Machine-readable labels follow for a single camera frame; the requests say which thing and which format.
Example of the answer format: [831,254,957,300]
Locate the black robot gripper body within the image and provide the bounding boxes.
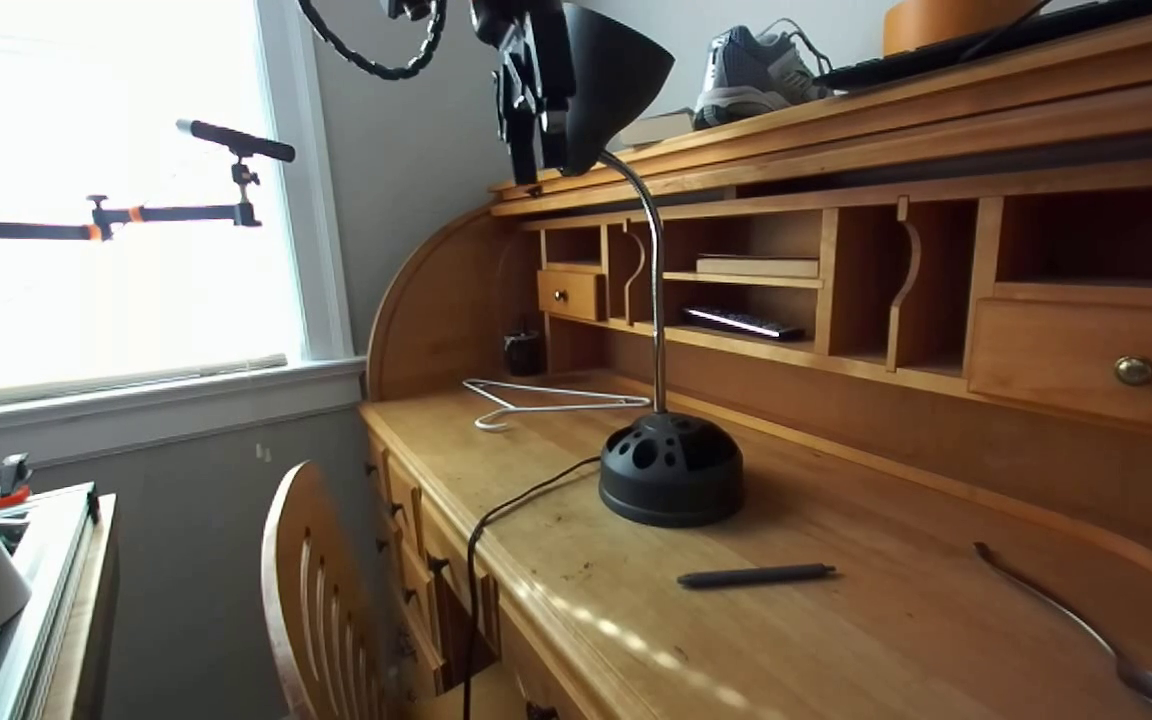
[468,0,577,127]

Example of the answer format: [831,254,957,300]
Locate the black pen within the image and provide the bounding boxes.
[677,560,840,590]

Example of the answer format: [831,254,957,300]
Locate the black cup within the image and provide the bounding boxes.
[499,326,550,378]

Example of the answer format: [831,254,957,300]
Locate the blue grey sneaker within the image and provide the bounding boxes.
[688,15,837,133]

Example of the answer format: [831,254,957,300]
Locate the stacked beige notebooks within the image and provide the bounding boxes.
[691,251,825,285]

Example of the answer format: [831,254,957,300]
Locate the black remote control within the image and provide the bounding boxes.
[682,304,810,344]

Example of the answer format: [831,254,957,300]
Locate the wooden roll-top desk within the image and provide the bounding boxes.
[356,0,1152,720]

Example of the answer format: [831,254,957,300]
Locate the black gooseneck desk lamp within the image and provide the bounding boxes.
[550,0,749,532]

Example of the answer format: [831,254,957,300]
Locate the black flat tray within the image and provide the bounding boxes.
[811,0,1152,97]

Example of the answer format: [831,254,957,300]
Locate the yellow-orange round container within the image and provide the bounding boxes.
[882,0,1050,61]

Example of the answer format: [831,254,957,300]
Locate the wooden chair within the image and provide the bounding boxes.
[258,456,530,720]

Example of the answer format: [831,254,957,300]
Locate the white robot cart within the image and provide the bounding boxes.
[0,474,120,720]

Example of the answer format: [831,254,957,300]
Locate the white window frame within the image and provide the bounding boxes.
[0,0,369,443]

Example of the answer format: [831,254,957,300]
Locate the white wire clothes hanger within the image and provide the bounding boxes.
[458,373,658,435]

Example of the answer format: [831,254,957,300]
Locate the black lamp power cable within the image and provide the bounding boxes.
[458,450,608,720]

